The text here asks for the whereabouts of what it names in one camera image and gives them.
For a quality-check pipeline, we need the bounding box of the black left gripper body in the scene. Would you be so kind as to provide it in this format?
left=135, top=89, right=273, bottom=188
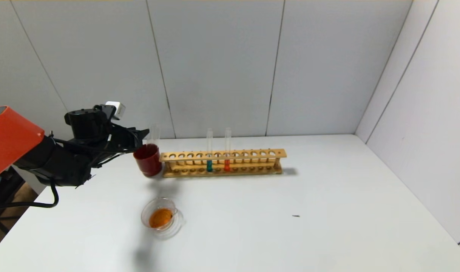
left=108, top=123, right=142, bottom=153

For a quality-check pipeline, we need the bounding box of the test tube with teal liquid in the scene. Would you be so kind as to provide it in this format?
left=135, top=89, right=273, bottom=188
left=206, top=128, right=214, bottom=173

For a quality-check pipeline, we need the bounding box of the wooden test tube rack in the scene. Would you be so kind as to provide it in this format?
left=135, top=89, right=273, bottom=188
left=159, top=148, right=287, bottom=178

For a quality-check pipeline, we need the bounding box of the test tube with red liquid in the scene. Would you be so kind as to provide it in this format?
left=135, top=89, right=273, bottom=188
left=224, top=128, right=232, bottom=172

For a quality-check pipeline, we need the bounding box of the dark red cup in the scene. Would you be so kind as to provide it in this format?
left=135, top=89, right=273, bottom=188
left=134, top=144, right=162, bottom=177

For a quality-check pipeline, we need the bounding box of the clear glass beaker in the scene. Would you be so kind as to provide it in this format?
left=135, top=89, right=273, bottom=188
left=141, top=197, right=184, bottom=238

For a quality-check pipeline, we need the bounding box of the orange rounded part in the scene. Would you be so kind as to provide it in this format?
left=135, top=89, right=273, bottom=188
left=0, top=106, right=45, bottom=182

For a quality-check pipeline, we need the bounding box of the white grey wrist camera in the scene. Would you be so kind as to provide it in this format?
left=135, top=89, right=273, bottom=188
left=100, top=101, right=126, bottom=120

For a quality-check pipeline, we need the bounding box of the black cable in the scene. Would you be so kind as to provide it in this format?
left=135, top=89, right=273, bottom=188
left=0, top=130, right=140, bottom=210

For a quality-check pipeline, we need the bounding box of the black metal chair frame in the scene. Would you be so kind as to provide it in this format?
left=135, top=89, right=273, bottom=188
left=0, top=168, right=26, bottom=235

